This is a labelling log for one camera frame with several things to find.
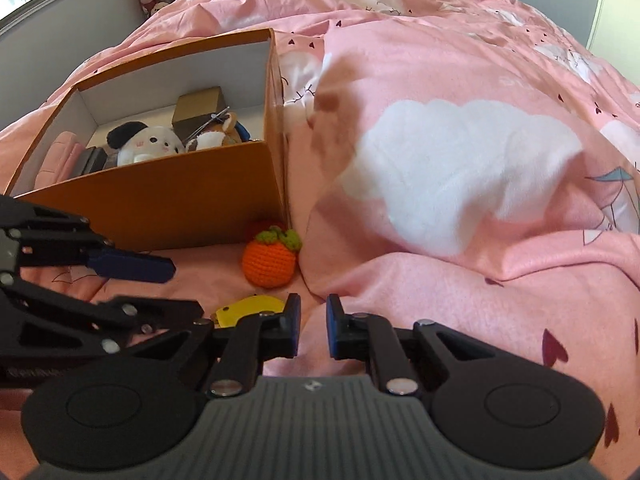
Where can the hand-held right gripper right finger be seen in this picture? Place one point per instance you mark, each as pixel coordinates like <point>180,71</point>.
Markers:
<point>333,332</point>

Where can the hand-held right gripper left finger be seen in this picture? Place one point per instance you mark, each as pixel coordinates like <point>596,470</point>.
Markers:
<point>292,331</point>

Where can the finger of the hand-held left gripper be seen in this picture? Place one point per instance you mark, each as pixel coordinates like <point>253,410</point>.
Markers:
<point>160,310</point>
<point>132,266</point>

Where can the yellow plush toy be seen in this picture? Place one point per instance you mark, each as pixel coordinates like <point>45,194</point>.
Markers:
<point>247,310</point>

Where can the orange crochet persimmon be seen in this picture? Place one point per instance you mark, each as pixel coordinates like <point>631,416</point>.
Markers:
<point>270,260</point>

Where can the orange cardboard box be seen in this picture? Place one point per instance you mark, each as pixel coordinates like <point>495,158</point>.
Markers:
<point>175,200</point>

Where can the small black box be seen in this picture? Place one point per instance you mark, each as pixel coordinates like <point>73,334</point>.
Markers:
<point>92,160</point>

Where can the white panda plush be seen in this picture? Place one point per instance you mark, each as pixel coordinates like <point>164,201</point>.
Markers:
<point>145,144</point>

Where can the small brown box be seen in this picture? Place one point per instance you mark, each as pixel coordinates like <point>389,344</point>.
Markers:
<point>197,107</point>

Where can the pink padded pouch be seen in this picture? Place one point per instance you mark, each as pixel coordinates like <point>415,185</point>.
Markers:
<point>57,157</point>

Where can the pink printed blanket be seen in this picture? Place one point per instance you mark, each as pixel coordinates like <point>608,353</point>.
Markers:
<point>450,185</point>

